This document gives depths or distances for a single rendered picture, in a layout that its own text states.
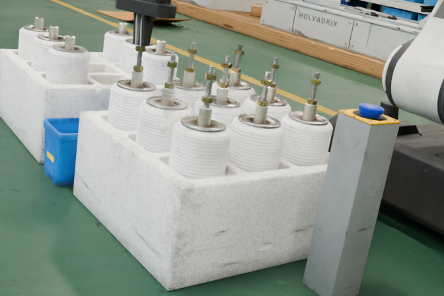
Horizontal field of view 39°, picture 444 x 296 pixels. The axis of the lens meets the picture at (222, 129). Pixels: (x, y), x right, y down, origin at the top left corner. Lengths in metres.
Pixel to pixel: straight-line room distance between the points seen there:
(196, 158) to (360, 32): 2.53
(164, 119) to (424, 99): 0.48
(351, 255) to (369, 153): 0.18
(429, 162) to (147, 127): 0.58
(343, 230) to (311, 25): 2.73
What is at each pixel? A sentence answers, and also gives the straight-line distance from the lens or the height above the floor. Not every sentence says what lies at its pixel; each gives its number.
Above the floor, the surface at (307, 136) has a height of 0.23.
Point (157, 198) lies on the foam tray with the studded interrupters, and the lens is 1.00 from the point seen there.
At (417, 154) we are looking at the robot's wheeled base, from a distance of 1.35.
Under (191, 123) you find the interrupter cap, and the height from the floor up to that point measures 0.25.
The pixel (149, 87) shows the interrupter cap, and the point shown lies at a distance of 1.20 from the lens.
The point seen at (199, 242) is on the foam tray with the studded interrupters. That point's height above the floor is 0.08.
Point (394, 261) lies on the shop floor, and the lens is 1.28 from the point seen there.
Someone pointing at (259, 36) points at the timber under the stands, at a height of 0.02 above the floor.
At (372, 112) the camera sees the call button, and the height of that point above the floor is 0.32.
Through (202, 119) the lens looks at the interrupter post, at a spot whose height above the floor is 0.26.
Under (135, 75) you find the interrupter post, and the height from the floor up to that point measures 0.27.
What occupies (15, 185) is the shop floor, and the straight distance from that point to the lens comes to 1.35.
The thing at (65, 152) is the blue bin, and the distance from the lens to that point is 1.32.
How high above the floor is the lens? 0.54
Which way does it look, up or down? 17 degrees down
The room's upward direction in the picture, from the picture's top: 9 degrees clockwise
